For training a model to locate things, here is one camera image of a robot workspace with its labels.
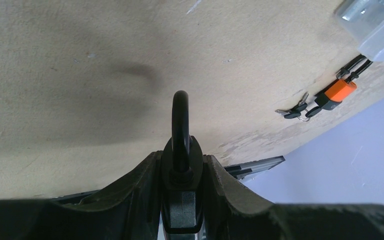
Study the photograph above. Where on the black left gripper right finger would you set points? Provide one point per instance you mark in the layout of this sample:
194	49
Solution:
234	212

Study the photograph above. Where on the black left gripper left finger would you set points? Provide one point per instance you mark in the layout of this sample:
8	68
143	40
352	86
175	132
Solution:
126	209

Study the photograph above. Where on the orange and black padlock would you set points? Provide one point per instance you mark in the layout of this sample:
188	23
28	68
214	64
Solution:
334	94

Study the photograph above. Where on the bunch of black keys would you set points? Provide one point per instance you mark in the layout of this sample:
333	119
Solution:
300	111

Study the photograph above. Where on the black Kaijing padlock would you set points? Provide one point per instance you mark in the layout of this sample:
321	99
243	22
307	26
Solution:
182	211

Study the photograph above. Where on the clear plastic screw organizer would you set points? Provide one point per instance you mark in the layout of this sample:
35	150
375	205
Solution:
364	21

